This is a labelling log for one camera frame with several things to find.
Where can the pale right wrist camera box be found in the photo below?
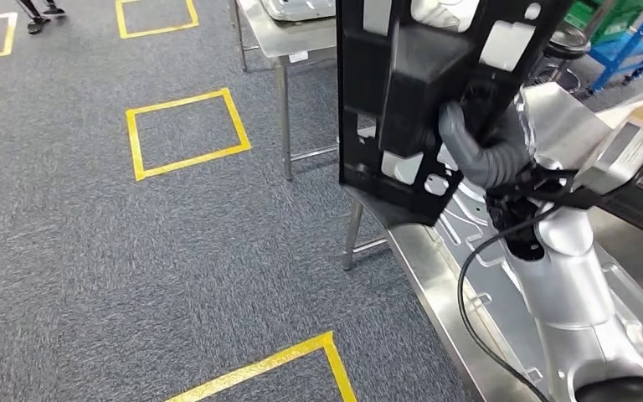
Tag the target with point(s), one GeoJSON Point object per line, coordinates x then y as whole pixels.
{"type": "Point", "coordinates": [621, 155]}

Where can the person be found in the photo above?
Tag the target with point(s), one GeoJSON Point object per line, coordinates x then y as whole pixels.
{"type": "Point", "coordinates": [37, 25]}

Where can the black round stool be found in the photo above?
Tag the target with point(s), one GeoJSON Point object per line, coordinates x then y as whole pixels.
{"type": "Point", "coordinates": [568, 47]}

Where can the blue metal rack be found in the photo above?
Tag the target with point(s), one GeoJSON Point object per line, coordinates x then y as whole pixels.
{"type": "Point", "coordinates": [612, 55]}

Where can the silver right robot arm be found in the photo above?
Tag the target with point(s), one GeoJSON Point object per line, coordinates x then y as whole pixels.
{"type": "Point", "coordinates": [571, 299]}

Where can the silver metal tray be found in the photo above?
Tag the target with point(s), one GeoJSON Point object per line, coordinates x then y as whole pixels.
{"type": "Point", "coordinates": [299, 8]}

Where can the green plastic crate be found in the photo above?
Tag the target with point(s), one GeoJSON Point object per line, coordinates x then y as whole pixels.
{"type": "Point", "coordinates": [610, 19]}

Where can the small steel table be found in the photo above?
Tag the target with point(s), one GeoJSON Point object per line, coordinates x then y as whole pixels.
{"type": "Point", "coordinates": [294, 39]}

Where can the steel workbench table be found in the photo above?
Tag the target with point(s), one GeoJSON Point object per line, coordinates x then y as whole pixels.
{"type": "Point", "coordinates": [449, 294]}

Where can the black plastic licence plate bracket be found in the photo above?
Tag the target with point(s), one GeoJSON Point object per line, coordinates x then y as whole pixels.
{"type": "Point", "coordinates": [366, 83]}

